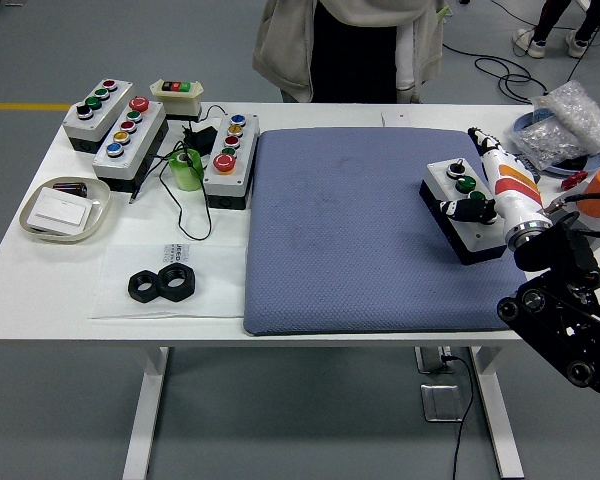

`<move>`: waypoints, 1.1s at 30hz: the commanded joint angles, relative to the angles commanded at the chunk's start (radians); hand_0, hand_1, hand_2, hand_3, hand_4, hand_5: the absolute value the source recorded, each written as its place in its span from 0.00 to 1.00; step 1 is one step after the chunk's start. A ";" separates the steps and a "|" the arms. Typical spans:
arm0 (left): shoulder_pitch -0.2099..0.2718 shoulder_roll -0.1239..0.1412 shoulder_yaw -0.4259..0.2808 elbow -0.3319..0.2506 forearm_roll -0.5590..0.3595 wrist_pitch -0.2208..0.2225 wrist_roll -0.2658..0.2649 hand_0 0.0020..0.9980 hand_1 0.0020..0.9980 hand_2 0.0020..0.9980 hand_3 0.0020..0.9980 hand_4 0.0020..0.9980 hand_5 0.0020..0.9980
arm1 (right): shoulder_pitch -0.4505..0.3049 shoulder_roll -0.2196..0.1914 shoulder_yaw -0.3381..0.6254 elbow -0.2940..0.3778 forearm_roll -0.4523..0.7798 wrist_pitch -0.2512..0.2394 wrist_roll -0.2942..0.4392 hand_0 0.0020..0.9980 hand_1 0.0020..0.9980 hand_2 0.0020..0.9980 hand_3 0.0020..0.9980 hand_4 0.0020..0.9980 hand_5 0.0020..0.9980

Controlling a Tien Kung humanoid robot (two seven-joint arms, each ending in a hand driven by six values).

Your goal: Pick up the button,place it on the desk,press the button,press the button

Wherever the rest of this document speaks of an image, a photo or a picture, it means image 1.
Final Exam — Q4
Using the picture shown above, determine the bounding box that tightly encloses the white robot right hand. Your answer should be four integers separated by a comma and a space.
437, 128, 551, 232

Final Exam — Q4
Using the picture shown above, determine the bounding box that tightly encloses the grey four-button control box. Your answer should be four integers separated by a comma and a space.
418, 158, 509, 266

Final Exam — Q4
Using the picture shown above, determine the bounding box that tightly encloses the short five-button control box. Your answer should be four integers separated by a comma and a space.
201, 112, 261, 211

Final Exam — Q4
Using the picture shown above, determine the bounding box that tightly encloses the long five-button control box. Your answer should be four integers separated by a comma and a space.
90, 96, 170, 195

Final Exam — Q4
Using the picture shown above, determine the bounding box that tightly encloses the four-button box with selector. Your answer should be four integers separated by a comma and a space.
62, 78, 135, 155

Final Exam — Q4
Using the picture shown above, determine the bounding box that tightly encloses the silvery bubble wrap bag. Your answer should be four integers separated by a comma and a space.
504, 119, 589, 171

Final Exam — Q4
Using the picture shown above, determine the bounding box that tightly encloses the red clip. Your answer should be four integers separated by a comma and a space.
559, 170, 590, 190

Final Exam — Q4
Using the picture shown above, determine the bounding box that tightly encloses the person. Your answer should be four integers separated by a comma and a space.
512, 0, 600, 60
252, 0, 449, 105

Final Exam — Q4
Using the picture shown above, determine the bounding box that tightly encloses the blue-grey quilted mat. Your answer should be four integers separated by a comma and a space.
243, 127, 529, 337

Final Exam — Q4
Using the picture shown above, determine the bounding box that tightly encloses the metal floor outlet plate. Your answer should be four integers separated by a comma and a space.
419, 383, 465, 423

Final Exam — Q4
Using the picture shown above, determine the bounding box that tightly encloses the white table leg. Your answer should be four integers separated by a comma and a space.
121, 346, 170, 480
469, 346, 525, 480

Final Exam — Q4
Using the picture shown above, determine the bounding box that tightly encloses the clear printed plastic bag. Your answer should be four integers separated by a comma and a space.
88, 243, 246, 320

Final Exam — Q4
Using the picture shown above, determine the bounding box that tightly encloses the black power adapter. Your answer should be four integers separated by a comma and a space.
182, 124, 219, 154

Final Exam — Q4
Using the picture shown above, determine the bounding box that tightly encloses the green tape roll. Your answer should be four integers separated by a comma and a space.
168, 148, 204, 192

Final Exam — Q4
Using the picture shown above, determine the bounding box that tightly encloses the black hex nut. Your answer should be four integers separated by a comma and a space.
157, 263, 198, 301
127, 269, 162, 303

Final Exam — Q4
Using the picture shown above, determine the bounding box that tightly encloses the white rounded tray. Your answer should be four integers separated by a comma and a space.
18, 176, 112, 245

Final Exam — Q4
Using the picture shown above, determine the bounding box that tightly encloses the dark cylindrical part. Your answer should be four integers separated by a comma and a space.
52, 182, 90, 199

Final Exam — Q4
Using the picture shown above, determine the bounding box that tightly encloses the black looped cable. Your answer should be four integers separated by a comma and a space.
439, 0, 600, 104

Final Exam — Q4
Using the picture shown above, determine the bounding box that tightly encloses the thin black power cable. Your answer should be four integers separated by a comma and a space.
442, 353, 475, 480

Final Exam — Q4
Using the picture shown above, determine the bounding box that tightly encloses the thin black adapter cord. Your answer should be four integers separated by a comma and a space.
128, 103, 226, 242

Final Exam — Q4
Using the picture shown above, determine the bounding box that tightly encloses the cream switch box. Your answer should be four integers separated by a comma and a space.
149, 78, 205, 123

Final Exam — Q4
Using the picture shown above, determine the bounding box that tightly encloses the white switch plate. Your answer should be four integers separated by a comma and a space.
29, 192, 94, 232

